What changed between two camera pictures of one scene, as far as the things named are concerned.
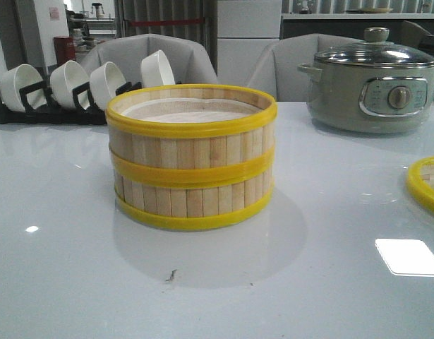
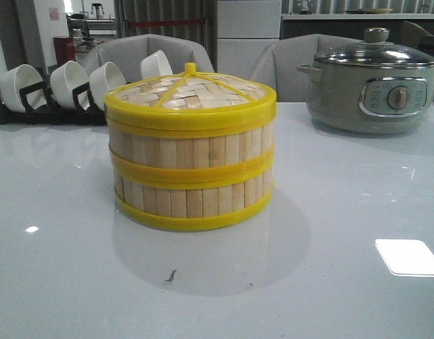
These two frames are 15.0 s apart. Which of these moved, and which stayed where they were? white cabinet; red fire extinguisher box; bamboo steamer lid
Moved: bamboo steamer lid
Stayed: red fire extinguisher box; white cabinet
